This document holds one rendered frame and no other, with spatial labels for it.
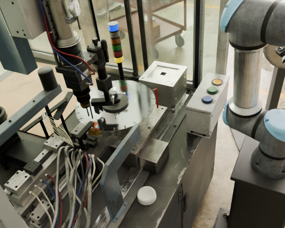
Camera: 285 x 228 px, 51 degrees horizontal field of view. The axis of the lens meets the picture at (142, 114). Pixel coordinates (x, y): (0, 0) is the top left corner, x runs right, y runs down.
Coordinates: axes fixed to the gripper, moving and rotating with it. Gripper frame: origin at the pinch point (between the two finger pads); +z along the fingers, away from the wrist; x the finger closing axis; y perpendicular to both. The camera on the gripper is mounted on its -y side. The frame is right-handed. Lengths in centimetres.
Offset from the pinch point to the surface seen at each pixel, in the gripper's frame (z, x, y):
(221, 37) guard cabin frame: -15.9, 13.4, -28.1
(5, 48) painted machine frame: -39, -10, -109
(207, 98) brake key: 0.3, -6.0, -41.0
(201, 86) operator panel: 1.3, 4.2, -40.0
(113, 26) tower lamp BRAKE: -24, 26, -73
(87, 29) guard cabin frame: -10, 60, -85
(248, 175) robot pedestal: 16, -36, -36
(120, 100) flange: -5, -3, -77
